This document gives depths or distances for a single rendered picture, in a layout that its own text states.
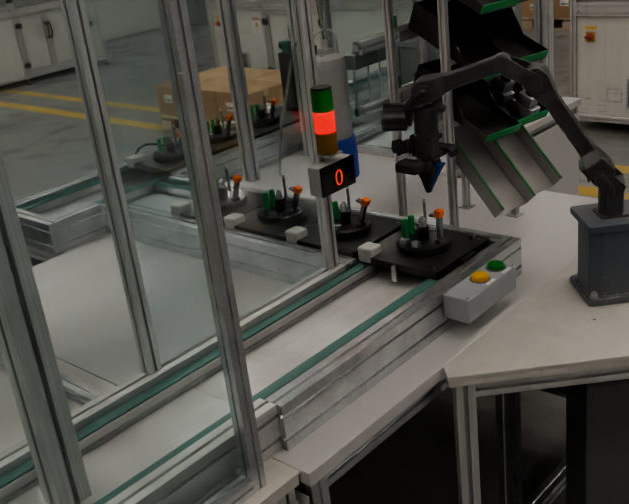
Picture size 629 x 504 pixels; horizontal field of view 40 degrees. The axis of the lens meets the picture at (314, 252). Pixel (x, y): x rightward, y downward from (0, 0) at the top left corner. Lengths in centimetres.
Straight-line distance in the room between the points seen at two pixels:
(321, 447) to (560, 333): 64
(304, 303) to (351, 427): 41
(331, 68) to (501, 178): 85
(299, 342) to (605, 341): 67
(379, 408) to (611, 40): 487
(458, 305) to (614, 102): 460
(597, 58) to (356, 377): 489
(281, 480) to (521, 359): 61
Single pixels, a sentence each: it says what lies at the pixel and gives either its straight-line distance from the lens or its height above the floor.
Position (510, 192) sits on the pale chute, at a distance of 238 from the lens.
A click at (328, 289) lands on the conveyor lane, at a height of 94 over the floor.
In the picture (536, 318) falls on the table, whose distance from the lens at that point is 207.
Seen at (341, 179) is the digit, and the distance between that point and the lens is 205.
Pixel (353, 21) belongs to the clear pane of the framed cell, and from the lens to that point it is 329.
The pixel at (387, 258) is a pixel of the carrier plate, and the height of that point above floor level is 97.
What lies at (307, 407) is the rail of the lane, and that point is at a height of 92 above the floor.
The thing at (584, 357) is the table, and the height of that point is 86.
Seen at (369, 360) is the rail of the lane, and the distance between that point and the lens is 180.
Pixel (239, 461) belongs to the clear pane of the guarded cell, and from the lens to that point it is 155.
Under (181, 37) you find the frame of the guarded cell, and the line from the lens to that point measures 128.
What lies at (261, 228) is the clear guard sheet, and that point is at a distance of 195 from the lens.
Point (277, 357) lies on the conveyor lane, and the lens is 187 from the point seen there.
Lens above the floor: 183
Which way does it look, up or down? 23 degrees down
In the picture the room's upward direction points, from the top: 7 degrees counter-clockwise
